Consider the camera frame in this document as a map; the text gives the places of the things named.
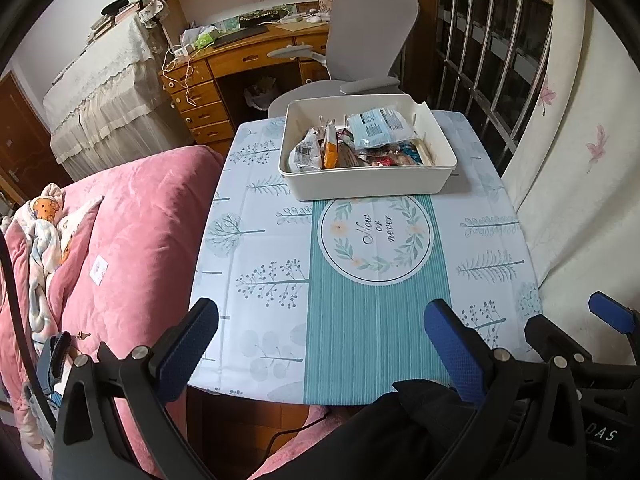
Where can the beige labelled cracker packet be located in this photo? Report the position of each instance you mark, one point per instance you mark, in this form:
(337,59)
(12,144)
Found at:
(350,155)

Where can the large light blue packet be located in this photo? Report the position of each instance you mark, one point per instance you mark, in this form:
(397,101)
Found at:
(380,126)

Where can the small red snack packet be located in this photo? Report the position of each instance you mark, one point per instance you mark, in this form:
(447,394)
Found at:
(385,161)

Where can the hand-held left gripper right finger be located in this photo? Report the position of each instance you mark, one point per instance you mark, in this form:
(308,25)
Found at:
(452,350)

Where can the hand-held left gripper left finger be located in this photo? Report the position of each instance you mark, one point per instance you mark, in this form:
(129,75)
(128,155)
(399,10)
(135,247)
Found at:
(187,340)

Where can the green tissue packet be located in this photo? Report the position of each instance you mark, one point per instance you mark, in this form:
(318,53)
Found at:
(206,40)

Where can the clear packet of wafer rolls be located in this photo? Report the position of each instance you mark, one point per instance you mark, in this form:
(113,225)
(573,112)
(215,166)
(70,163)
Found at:
(306,152)

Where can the white plastic storage bin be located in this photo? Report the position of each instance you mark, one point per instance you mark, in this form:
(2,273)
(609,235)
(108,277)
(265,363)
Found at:
(370,182)

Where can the trash bin with plastic bag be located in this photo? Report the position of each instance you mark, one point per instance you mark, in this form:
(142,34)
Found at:
(261,92)

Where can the person's dark trousers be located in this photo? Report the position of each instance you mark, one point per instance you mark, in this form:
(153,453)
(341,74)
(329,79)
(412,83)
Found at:
(380,440)

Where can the yellow soda cracker packet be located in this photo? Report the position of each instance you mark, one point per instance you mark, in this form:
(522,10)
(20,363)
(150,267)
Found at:
(427,150)

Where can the orange oat bar packet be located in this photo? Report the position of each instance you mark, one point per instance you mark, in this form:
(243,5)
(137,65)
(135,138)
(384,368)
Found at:
(331,152)

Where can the wooden desk with drawers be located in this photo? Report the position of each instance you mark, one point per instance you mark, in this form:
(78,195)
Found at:
(250,60)

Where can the dark box with gold print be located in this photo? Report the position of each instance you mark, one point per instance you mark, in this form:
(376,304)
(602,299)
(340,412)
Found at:
(262,17)

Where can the black keyboard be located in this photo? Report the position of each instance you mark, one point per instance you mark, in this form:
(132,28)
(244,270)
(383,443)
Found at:
(242,36)

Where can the floral fabric bag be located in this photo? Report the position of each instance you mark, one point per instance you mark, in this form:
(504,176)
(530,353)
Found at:
(152,12)

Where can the stack of books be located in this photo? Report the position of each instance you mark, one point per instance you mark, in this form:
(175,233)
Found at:
(112,22)

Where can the black hat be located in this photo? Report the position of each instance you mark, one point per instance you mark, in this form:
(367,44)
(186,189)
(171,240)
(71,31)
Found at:
(115,6)

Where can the white curtain with pink butterflies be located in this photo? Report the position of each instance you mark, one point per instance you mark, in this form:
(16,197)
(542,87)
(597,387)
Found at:
(580,185)

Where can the pink quilt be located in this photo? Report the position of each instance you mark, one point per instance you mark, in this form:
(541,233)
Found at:
(140,230)

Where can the blue denim garment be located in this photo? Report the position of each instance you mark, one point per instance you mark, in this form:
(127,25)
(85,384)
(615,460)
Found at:
(52,370)

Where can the white computer mouse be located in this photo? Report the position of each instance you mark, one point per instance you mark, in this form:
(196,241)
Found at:
(314,17)

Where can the grey office chair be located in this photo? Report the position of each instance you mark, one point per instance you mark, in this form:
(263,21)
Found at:
(372,40)

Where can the bear printed blanket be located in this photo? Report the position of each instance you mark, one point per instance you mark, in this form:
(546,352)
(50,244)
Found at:
(42,250)

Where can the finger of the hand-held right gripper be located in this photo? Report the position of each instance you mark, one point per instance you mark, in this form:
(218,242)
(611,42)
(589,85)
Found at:
(607,312)
(545,335)

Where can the brown wooden door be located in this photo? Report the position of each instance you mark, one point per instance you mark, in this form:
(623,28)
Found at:
(25,150)

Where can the metal window grille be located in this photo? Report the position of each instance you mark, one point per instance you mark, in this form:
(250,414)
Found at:
(480,50)

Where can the shiny blue snack wrapper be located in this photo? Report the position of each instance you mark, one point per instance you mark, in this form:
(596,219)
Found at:
(411,154)

